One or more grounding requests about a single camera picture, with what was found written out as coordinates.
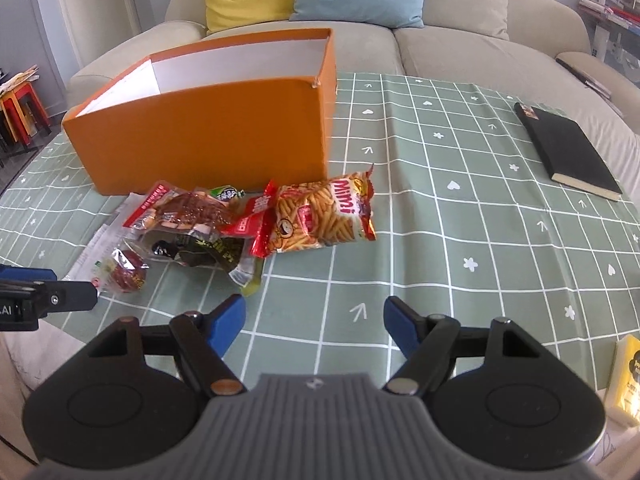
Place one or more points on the clear packet of red dates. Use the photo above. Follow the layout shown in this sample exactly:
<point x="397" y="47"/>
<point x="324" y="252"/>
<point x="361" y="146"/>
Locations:
<point x="127" y="270"/>

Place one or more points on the green checked tablecloth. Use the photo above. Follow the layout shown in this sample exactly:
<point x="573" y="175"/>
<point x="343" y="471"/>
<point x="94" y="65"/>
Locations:
<point x="450" y="235"/>

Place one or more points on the yellow packet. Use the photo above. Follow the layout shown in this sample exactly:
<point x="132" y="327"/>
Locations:
<point x="625" y="385"/>

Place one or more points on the papers on stool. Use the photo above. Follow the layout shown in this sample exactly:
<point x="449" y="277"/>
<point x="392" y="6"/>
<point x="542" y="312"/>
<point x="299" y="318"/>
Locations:
<point x="17" y="80"/>

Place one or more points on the green label snack packet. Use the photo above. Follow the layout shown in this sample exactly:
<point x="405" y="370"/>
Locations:
<point x="227" y="194"/>

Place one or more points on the black notebook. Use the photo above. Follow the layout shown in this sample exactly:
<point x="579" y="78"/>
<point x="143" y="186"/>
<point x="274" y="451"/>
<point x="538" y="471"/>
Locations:
<point x="567" y="152"/>

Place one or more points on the red stool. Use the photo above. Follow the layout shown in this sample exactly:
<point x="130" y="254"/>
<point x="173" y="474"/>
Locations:
<point x="22" y="115"/>

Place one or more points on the beige sofa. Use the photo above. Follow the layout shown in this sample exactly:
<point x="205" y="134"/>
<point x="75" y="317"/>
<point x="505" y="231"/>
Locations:
<point x="475" y="55"/>

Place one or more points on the dark snack packet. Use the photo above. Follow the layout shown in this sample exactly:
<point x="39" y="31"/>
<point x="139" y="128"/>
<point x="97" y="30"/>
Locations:
<point x="210" y="250"/>

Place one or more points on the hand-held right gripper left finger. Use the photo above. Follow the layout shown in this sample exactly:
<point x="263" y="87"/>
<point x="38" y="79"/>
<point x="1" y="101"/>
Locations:
<point x="227" y="320"/>

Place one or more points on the silver white snack packet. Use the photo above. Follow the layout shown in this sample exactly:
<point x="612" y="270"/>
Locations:
<point x="87" y="255"/>

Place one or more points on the orange cardboard box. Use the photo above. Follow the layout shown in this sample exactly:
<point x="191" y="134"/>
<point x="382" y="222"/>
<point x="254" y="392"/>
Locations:
<point x="210" y="135"/>

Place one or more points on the magazine rack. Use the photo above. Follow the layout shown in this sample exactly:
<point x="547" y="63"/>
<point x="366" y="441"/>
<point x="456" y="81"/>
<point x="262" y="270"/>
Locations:
<point x="615" y="10"/>

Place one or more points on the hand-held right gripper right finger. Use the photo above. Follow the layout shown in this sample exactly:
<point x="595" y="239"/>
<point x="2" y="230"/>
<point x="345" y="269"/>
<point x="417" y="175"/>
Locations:
<point x="402" y="322"/>

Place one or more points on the orange stick snack packet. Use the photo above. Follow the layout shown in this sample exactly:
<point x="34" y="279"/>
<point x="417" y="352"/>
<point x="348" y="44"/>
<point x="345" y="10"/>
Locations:
<point x="315" y="215"/>

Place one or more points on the dark book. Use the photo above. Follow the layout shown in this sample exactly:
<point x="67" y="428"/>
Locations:
<point x="585" y="77"/>

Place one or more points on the white door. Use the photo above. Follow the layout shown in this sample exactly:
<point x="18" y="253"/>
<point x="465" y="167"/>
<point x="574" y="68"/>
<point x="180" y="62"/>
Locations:
<point x="90" y="5"/>

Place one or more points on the red dried meat packet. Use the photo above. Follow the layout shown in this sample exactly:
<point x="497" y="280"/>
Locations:
<point x="192" y="210"/>

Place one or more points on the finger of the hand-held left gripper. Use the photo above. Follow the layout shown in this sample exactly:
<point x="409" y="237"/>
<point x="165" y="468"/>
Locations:
<point x="27" y="275"/>
<point x="70" y="297"/>

